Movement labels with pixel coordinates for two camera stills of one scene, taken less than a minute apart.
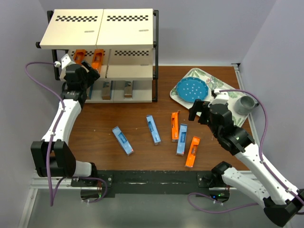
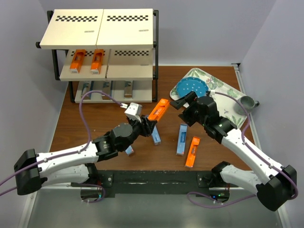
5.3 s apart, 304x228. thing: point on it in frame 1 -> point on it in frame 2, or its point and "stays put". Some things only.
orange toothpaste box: (97, 61) stays put
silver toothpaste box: (106, 90) stays put
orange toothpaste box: (175, 127) -> (159, 109)
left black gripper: (92, 74) -> (146, 126)
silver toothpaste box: (128, 90) stays put
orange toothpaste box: (79, 55) stays put
